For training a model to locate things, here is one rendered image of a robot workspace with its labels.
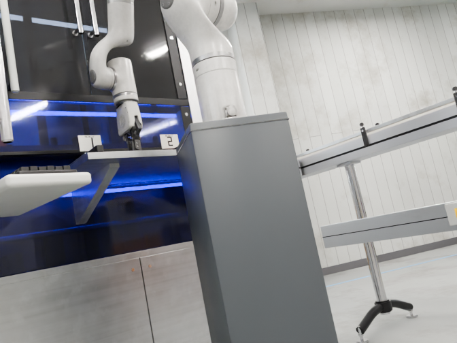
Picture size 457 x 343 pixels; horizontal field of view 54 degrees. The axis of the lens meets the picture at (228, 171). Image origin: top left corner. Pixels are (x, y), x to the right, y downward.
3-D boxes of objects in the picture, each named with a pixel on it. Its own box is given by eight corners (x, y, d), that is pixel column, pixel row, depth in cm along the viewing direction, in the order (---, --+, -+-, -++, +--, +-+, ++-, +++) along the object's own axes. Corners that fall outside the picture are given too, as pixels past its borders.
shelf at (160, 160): (39, 194, 156) (38, 189, 156) (201, 180, 200) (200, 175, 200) (88, 159, 120) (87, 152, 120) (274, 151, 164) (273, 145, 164)
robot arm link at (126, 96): (108, 101, 156) (109, 109, 155) (119, 91, 149) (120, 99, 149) (130, 102, 161) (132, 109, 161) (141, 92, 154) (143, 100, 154)
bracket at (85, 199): (75, 224, 154) (70, 188, 155) (84, 223, 155) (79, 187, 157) (116, 207, 128) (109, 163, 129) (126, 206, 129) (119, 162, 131)
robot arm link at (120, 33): (96, -9, 144) (98, 86, 145) (139, 2, 155) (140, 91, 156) (83, -2, 150) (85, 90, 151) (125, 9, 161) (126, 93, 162)
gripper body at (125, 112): (110, 107, 156) (115, 137, 154) (122, 96, 148) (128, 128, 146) (129, 107, 161) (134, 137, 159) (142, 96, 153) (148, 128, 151)
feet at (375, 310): (351, 344, 206) (344, 313, 208) (408, 315, 237) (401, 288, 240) (366, 345, 200) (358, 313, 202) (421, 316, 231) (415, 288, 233)
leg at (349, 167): (372, 316, 220) (336, 165, 232) (382, 311, 226) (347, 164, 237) (387, 316, 214) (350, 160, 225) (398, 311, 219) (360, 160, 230)
